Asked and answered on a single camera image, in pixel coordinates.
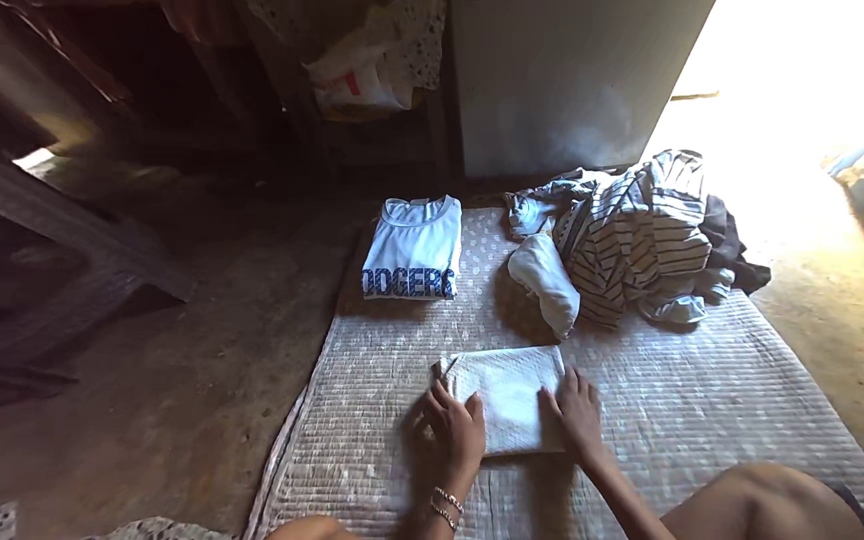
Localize person's right hand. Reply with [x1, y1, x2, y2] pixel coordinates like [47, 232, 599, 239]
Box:
[538, 365, 604, 468]

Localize person's left hand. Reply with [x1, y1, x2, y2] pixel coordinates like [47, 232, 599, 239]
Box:
[423, 378, 487, 490]

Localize white textured cloth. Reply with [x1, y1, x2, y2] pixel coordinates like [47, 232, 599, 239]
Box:
[438, 345, 568, 458]

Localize person's left forearm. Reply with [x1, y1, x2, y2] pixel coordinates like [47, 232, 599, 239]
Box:
[411, 474, 477, 540]

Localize person's right forearm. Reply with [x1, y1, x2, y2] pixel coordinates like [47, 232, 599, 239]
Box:
[577, 447, 678, 540]

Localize woven patterned mat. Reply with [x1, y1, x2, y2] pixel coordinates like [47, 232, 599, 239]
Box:
[241, 207, 864, 540]

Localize white bundled garment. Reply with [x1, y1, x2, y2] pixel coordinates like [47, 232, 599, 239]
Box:
[507, 233, 582, 342]

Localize folded white shirt, blue print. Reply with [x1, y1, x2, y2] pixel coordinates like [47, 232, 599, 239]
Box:
[361, 195, 463, 302]

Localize pile of striped clothes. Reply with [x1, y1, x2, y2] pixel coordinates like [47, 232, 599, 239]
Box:
[504, 148, 773, 331]

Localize person's legs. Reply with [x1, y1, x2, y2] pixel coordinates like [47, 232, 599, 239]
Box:
[264, 461, 864, 540]

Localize black and white patterned cloth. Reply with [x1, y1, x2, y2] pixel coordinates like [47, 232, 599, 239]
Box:
[0, 501, 241, 540]

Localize grey metal cabinet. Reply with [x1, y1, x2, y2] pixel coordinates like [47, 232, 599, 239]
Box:
[447, 0, 718, 179]

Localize white bag with red print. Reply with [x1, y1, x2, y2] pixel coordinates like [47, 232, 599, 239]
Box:
[301, 52, 415, 123]

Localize speckled lace cloth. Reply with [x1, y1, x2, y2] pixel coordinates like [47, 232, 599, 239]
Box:
[246, 0, 448, 93]

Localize grey wooden frame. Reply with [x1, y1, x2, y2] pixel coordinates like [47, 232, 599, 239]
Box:
[0, 135, 193, 361]

